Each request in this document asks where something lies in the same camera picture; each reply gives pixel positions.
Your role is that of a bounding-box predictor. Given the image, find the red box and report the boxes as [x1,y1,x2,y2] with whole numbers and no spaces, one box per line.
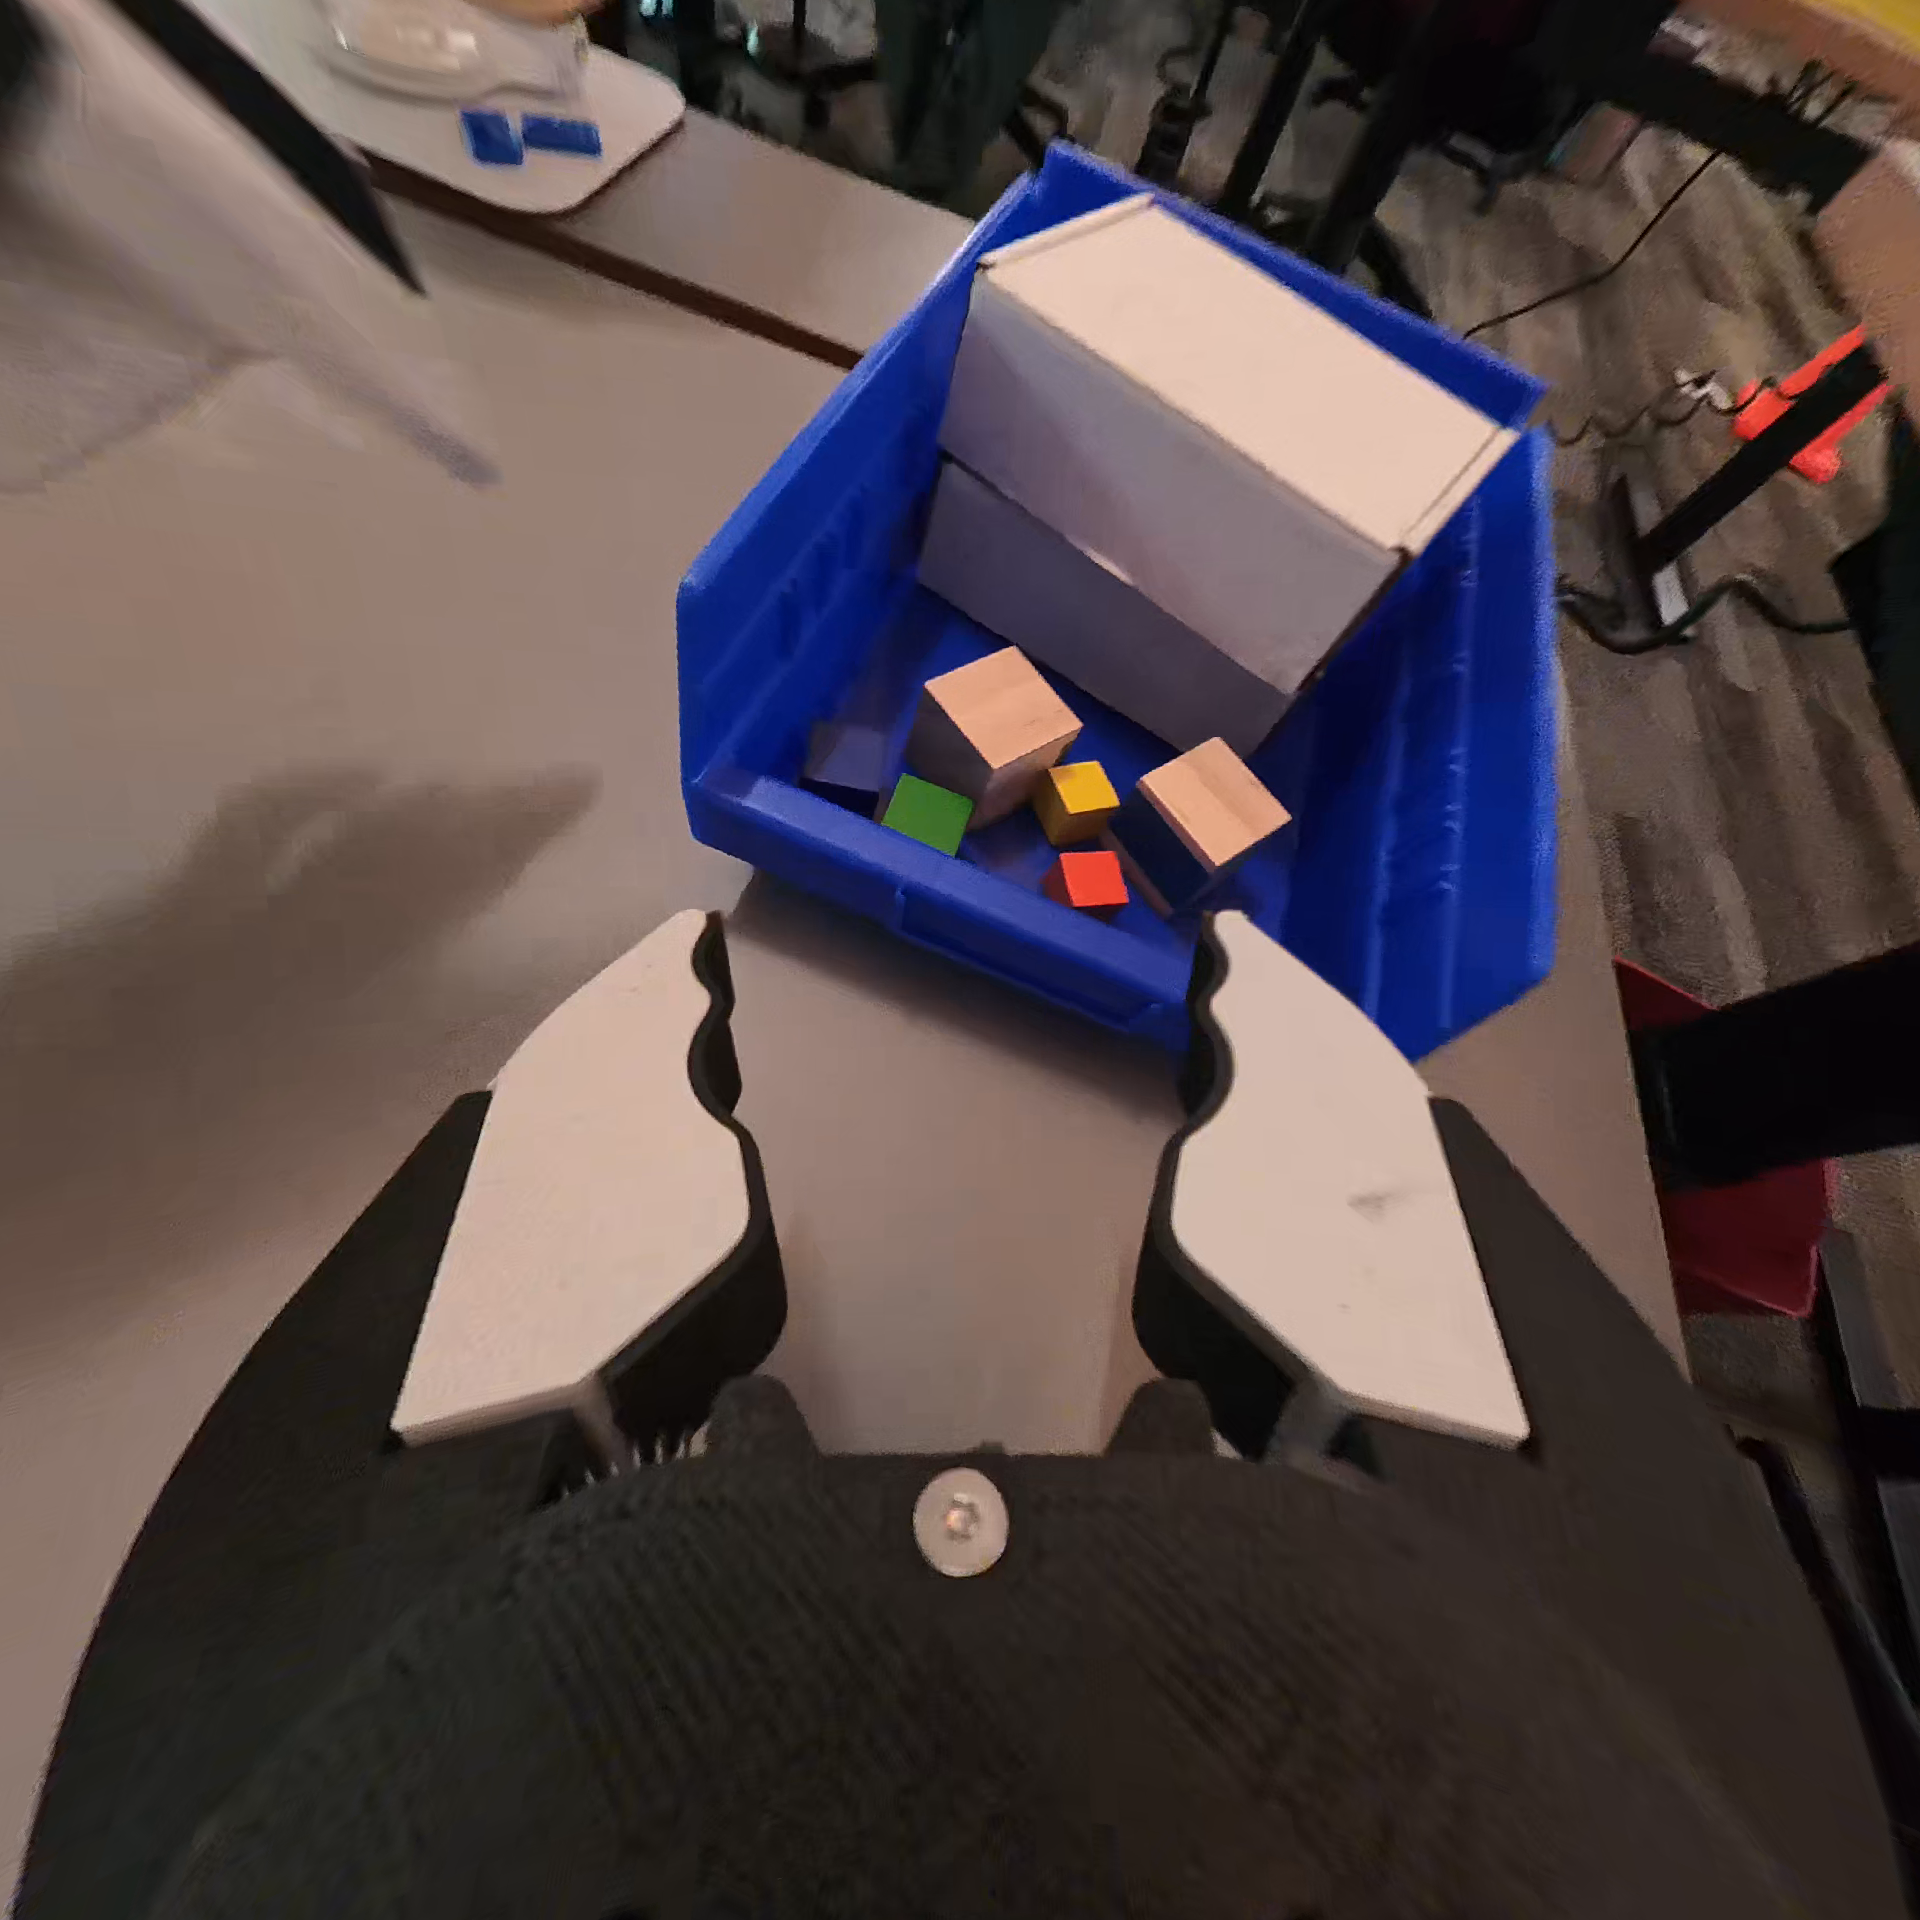
[1611,958,1838,1323]

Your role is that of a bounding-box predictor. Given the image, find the green cube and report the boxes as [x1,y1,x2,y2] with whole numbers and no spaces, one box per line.
[877,774,973,860]

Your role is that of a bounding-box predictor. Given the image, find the blue plastic bin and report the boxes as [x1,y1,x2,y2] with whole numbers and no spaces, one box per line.
[675,137,1562,1067]

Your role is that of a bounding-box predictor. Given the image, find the black cable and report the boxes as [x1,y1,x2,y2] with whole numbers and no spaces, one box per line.
[1464,145,1727,339]

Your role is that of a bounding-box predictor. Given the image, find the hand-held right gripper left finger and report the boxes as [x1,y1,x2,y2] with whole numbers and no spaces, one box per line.
[388,907,789,1463]

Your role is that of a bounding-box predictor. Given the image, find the plain wooden block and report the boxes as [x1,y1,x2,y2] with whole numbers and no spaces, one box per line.
[910,645,1085,831]

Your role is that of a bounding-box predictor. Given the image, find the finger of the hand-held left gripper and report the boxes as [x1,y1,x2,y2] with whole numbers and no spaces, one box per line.
[0,0,504,499]

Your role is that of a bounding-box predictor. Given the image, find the wooden cube with blue face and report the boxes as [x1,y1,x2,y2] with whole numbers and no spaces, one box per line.
[1134,737,1292,910]

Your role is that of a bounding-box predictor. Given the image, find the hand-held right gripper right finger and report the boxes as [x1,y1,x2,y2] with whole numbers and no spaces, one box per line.
[1131,907,1530,1462]

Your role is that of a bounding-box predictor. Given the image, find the yellow cube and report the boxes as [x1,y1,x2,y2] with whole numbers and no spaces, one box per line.
[1033,762,1121,846]

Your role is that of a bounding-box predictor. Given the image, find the blue clips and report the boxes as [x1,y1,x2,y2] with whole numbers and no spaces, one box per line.
[458,110,606,168]

